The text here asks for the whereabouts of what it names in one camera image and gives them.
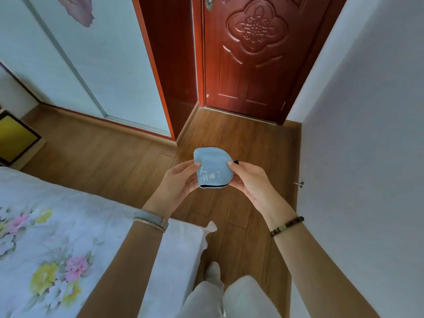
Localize person's left hand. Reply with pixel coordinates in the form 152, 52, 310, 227
142, 159, 202, 218

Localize person's right hand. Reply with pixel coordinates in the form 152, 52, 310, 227
227, 161, 295, 223

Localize light blue sleep mask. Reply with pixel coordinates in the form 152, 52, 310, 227
193, 148, 240, 189

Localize person's right forearm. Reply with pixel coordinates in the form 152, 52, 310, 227
272, 221, 381, 318

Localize person's left forearm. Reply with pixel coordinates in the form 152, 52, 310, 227
77, 219, 166, 318

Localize grey wristband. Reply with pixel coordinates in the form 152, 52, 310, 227
133, 209, 169, 233

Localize carved red wooden door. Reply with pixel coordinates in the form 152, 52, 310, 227
203, 0, 349, 125

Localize person's white trousers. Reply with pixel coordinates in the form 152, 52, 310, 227
175, 261, 282, 318

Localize floral white bed sheet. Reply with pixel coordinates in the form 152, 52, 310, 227
0, 167, 218, 318

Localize white sliding wardrobe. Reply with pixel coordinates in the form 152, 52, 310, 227
0, 0, 175, 141

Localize yellow framed bedside cabinet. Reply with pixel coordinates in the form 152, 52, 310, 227
0, 108, 42, 167

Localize dark beaded bracelet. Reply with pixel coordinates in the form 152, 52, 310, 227
269, 216, 305, 238

